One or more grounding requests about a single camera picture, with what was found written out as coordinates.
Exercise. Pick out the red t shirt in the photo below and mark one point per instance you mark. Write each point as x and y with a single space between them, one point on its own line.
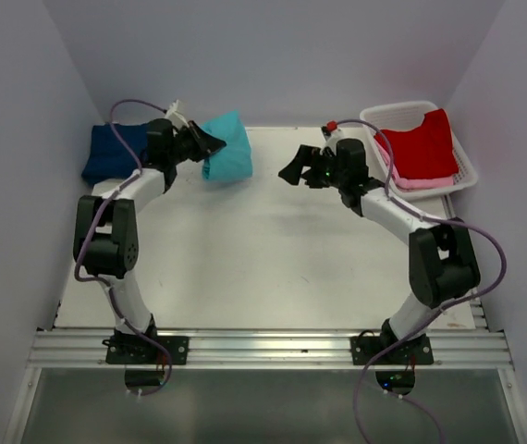
425 152

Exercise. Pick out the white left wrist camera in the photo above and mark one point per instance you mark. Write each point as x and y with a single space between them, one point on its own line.
175 114

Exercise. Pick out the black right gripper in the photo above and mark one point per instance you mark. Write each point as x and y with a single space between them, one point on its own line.
306 156

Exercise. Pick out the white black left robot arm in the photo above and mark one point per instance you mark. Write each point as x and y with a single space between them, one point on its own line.
106 244

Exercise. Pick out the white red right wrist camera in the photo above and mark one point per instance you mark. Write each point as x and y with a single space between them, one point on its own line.
332 134

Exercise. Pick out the aluminium mounting rail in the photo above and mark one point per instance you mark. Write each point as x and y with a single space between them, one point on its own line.
268 282

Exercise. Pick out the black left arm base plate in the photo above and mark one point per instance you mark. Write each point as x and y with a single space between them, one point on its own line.
136 351

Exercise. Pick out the pink t shirt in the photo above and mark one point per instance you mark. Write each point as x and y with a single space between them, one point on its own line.
412 184

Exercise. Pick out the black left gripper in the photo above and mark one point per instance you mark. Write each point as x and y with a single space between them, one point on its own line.
204 143

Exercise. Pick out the turquoise t shirt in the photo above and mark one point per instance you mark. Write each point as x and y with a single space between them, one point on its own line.
233 162

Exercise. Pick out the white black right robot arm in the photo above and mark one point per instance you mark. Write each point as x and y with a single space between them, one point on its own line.
442 266

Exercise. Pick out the folded navy blue t shirt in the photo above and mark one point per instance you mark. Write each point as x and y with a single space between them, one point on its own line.
108 158

